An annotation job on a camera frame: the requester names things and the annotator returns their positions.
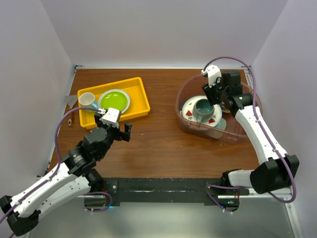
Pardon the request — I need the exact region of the teal speckled ceramic mug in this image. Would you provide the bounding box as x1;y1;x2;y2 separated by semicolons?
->
193;99;214;123

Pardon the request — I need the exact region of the white light-blue mug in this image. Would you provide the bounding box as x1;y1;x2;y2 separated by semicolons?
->
78;92;98;113

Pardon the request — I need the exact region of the white watermelon plate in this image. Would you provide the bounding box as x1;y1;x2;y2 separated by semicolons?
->
180;96;226;129
180;102;222;130

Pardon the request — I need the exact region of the brown floral cream-inside bowl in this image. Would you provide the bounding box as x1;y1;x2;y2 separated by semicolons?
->
220;104;230;114

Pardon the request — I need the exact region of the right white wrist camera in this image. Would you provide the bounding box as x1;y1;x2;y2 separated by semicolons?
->
201;64;221;88

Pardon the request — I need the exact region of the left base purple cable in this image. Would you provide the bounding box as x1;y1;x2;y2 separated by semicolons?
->
84;191;113;213

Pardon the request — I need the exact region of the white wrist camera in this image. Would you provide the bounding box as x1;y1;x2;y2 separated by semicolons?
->
201;64;221;88
100;108;121;128

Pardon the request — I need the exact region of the green plate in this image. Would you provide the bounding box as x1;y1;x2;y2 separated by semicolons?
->
99;90;128;113

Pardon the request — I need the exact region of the yellow plastic tray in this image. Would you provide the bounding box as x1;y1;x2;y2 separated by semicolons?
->
77;77;150;121

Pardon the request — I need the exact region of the clear pink plastic bin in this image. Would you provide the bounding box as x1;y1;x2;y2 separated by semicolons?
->
175;75;248;143

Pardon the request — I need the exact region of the metal scraper wooden handle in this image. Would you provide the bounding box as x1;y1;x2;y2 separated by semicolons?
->
65;95;78;126

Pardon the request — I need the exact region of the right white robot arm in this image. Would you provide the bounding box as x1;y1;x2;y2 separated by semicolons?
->
201;66;299;195

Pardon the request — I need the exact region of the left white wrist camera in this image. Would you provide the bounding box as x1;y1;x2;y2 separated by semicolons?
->
100;108;121;128

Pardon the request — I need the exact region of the light-teal divided rectangular dish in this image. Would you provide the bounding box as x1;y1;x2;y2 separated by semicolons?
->
206;119;227;139

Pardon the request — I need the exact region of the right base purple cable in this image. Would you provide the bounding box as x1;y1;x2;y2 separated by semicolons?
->
205;184;248;214

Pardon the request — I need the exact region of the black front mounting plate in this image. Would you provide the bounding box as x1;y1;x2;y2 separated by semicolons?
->
84;177;250;207

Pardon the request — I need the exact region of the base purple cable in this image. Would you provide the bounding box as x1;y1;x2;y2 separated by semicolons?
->
84;191;113;213
205;184;248;214

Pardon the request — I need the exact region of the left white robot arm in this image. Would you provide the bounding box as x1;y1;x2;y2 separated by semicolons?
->
0;112;132;237

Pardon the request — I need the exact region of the light-blue scalloped plate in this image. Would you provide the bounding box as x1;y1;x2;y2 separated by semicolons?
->
97;89;131;117

